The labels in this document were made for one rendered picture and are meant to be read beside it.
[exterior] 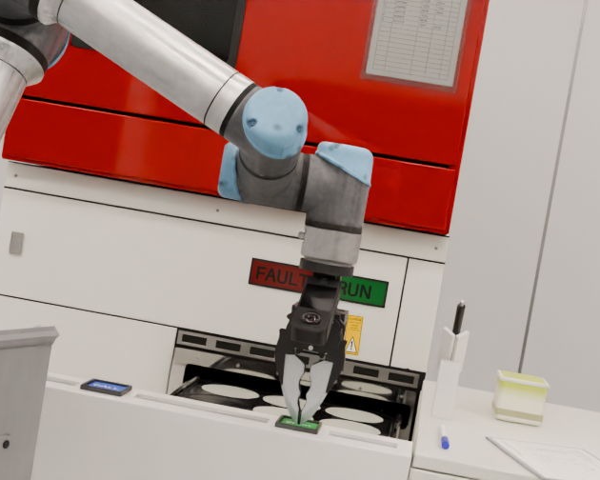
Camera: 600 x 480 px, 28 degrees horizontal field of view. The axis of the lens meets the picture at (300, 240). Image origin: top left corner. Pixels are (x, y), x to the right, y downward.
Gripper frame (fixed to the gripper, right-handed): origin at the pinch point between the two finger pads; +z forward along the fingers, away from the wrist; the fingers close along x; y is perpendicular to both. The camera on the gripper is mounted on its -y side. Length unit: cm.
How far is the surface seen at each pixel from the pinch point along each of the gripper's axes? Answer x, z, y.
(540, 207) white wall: -41, -33, 207
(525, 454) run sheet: -29.7, 0.8, 6.8
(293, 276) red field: 10, -13, 58
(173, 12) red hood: 39, -55, 54
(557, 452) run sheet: -34.5, 0.8, 12.4
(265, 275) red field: 16, -12, 58
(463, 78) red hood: -13, -51, 54
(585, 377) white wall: -63, 14, 207
